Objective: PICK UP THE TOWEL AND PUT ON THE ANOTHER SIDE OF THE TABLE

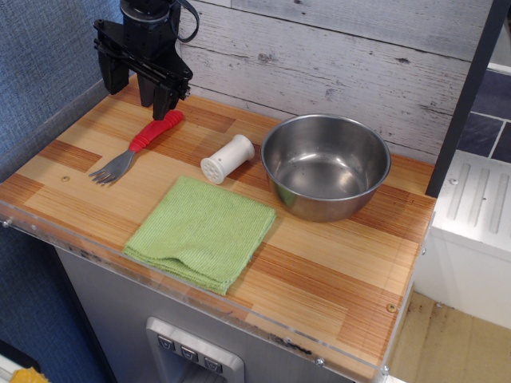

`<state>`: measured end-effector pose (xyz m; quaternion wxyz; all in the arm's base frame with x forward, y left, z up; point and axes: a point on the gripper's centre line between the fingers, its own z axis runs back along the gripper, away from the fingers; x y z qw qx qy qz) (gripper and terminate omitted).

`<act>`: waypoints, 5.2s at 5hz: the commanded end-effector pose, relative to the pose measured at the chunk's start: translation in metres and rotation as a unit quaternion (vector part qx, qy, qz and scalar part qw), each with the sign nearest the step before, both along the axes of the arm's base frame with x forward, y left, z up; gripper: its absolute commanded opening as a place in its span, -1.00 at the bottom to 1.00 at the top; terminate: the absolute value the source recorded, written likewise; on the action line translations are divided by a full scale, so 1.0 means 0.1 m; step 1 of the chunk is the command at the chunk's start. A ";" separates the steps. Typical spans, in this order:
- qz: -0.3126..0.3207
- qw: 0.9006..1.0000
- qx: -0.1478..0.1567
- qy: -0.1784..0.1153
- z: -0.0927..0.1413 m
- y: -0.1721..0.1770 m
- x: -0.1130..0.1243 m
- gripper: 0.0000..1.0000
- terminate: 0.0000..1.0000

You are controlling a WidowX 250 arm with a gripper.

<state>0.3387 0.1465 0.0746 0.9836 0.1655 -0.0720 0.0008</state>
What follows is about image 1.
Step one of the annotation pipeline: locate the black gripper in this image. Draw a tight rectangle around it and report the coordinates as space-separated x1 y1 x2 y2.
93 18 192 120

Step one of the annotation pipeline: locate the green towel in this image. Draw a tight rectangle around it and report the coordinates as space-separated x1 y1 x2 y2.
123 176 276 295

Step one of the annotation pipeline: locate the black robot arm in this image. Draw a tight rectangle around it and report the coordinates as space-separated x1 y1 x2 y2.
93 1 199 120

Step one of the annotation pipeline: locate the clear acrylic counter guard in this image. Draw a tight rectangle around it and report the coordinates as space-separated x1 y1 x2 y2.
1 186 435 382

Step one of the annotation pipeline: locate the yellow object at corner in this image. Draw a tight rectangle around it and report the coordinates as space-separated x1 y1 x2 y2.
10 368 50 383

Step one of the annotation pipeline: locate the white plastic spool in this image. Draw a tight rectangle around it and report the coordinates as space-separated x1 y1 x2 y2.
200 134 255 184

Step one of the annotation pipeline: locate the stainless steel bowl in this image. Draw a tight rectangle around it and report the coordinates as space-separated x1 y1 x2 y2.
260 114 391 222

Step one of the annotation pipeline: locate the silver toy fridge dispenser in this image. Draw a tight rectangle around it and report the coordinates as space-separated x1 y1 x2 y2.
145 317 245 382

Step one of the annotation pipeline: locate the white toy sink unit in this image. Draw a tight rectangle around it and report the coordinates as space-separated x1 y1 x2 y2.
414 151 510 328

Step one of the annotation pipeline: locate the black braided cable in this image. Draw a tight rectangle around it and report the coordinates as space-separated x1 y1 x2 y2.
174 0 200 44

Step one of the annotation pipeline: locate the red handled metal fork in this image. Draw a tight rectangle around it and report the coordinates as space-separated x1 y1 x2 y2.
89 110 184 184

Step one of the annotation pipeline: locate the dark vertical post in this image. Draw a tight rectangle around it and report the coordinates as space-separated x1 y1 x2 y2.
426 0 510 198

